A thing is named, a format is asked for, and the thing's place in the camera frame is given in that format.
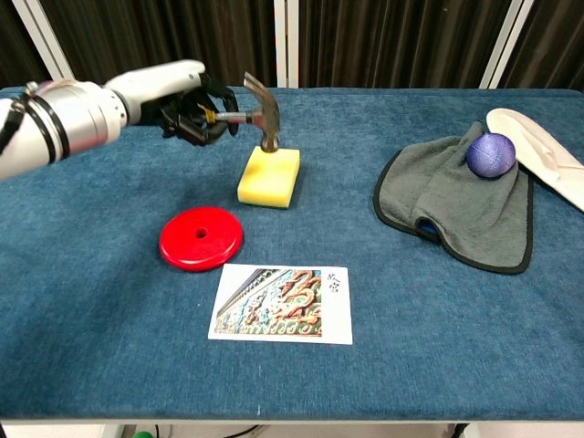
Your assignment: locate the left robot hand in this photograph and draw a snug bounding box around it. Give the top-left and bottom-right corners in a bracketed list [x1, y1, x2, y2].
[103, 59, 240, 148]

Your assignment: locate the steel claw hammer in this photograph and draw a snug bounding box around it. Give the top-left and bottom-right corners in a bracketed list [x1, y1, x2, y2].
[203, 71, 281, 154]

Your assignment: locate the yellow sponge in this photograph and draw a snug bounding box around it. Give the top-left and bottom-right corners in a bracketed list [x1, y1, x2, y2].
[236, 145, 301, 210]

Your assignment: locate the red disc with hole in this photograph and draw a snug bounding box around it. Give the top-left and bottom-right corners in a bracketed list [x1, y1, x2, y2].
[158, 206, 245, 273]

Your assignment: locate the blue tablecloth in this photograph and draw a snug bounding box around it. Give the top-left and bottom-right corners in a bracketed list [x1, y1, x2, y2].
[0, 84, 584, 422]

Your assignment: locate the grey towel with black trim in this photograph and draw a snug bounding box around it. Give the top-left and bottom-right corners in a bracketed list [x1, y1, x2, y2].
[373, 120, 535, 276]

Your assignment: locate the purple ball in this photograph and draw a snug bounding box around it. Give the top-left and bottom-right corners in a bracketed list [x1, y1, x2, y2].
[465, 132, 517, 179]

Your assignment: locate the white slipper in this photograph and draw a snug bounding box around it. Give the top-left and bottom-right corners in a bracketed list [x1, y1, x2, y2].
[485, 107, 584, 213]

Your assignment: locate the white screen frame post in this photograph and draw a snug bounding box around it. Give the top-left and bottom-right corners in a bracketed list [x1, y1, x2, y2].
[11, 0, 78, 86]
[273, 0, 300, 89]
[478, 0, 535, 89]

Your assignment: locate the dragon wall postcard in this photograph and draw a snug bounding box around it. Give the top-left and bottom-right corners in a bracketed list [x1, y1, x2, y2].
[207, 263, 354, 346]

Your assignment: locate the black cable under table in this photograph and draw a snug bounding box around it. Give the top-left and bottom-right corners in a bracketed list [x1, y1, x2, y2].
[227, 424, 266, 438]

